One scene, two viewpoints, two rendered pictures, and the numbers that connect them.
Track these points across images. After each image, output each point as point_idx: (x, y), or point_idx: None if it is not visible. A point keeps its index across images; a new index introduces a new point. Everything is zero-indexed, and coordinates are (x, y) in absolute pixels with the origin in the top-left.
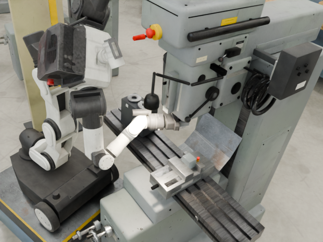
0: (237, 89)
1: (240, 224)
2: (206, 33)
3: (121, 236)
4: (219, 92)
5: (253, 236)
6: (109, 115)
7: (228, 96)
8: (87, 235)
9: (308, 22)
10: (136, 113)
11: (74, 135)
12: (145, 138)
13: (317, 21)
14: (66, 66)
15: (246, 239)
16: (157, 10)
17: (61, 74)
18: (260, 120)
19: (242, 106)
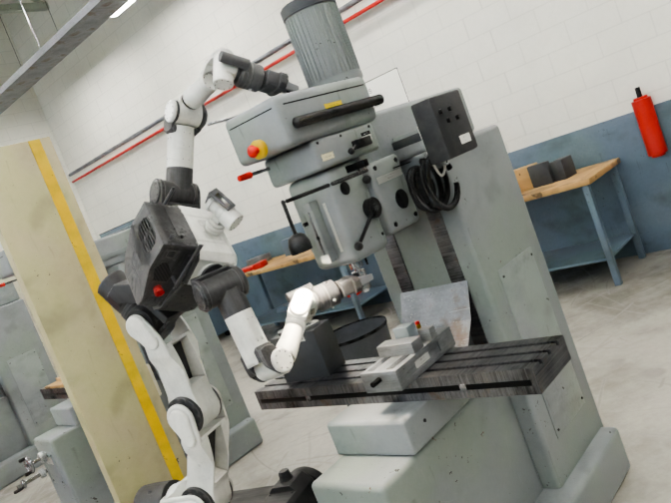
0: (405, 200)
1: (525, 350)
2: (313, 114)
3: (373, 502)
4: (381, 207)
5: (551, 347)
6: (267, 388)
7: (398, 212)
8: None
9: None
10: (293, 294)
11: (223, 421)
12: (335, 373)
13: None
14: (172, 239)
15: (542, 353)
16: (249, 127)
17: (169, 258)
18: (466, 231)
19: (434, 236)
